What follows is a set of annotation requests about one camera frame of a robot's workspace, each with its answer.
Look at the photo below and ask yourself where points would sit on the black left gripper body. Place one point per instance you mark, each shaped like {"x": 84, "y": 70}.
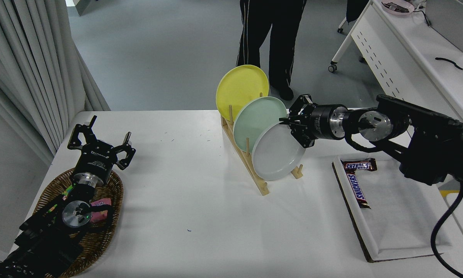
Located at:
{"x": 96, "y": 162}

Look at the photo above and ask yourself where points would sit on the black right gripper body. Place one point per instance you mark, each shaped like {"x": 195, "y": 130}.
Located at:
{"x": 320, "y": 121}

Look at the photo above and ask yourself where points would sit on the pale grey plate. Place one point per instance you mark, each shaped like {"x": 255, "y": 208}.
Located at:
{"x": 278, "y": 156}

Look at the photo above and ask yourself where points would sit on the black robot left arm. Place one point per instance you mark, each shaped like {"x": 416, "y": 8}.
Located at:
{"x": 42, "y": 247}

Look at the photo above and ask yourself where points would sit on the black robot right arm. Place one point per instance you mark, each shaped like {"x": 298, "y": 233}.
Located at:
{"x": 432, "y": 146}

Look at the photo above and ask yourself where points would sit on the mint green plate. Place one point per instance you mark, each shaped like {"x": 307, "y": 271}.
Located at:
{"x": 256, "y": 119}

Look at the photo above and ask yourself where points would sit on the wooden plate rack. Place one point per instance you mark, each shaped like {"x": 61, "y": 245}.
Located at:
{"x": 254, "y": 177}

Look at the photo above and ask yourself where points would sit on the yellow plate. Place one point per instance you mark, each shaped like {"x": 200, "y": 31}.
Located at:
{"x": 237, "y": 87}

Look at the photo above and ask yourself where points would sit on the brown wicker basket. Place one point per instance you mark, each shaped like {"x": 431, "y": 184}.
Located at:
{"x": 113, "y": 193}

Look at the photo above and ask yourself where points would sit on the green snack packet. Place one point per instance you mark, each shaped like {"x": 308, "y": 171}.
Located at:
{"x": 67, "y": 191}

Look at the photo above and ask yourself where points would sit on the pink snack packet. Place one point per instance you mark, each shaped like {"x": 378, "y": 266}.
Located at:
{"x": 100, "y": 204}

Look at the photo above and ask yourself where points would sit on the brown Snickers bar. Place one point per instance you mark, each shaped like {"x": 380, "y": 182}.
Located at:
{"x": 359, "y": 165}
{"x": 357, "y": 189}

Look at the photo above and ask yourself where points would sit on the person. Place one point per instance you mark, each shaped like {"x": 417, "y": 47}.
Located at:
{"x": 262, "y": 31}

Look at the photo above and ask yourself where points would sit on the pale grey curtain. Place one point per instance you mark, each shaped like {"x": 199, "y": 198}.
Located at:
{"x": 22, "y": 58}

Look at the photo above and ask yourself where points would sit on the white perforated desk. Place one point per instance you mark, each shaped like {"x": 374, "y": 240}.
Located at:
{"x": 409, "y": 58}

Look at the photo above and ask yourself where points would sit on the black fabric object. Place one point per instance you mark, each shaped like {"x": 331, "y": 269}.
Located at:
{"x": 356, "y": 9}

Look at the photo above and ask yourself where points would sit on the white rectangular tray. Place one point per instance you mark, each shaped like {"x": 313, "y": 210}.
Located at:
{"x": 401, "y": 220}

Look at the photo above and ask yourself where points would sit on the pink bowl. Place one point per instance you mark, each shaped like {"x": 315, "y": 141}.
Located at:
{"x": 397, "y": 7}

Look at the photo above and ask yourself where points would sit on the grey laptop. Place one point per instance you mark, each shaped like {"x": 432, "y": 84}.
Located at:
{"x": 451, "y": 21}

